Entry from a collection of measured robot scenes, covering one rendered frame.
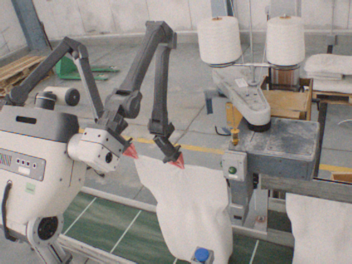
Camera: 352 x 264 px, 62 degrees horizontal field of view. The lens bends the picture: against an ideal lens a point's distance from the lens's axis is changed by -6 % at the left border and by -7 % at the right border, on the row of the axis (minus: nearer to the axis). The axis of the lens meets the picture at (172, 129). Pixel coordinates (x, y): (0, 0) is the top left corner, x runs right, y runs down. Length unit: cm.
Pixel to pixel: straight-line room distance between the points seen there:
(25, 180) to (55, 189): 13
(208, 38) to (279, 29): 26
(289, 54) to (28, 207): 104
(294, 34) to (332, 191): 61
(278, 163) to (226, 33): 51
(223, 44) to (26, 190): 88
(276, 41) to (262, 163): 43
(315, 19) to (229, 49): 501
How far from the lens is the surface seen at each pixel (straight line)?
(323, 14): 616
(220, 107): 147
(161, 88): 130
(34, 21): 941
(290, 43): 116
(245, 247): 197
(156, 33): 121
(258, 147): 108
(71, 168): 109
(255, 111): 112
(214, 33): 120
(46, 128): 108
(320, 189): 133
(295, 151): 106
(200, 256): 137
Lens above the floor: 198
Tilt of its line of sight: 32 degrees down
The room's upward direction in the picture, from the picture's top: 11 degrees counter-clockwise
